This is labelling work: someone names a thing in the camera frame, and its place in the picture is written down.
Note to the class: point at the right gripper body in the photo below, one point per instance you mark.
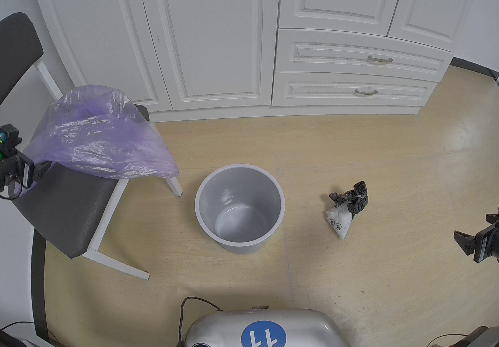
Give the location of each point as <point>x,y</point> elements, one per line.
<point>487,244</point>

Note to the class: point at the crumpled black white wrapper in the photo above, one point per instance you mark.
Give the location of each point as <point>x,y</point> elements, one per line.
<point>342,220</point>

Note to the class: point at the dark grey chair white legs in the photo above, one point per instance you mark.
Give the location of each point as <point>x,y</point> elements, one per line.
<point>70,205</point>

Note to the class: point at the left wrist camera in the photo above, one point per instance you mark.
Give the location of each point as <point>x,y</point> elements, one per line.
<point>9,140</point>

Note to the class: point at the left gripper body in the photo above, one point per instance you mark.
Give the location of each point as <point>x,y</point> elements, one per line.
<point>26,172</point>

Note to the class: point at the white wardrobe with drawers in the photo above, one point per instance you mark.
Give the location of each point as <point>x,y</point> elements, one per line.
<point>218,25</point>

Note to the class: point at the purple plastic bag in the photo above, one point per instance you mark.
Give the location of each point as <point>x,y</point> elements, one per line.
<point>101,134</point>

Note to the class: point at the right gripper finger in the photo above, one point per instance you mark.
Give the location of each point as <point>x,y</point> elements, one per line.
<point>464,242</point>
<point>492,218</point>

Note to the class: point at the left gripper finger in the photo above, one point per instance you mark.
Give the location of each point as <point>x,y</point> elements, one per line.
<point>42,170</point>

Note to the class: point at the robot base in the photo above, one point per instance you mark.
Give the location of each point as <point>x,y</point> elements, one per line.
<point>234,328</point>

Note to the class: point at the white trash bin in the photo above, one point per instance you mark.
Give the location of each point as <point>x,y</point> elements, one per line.
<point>241,246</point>

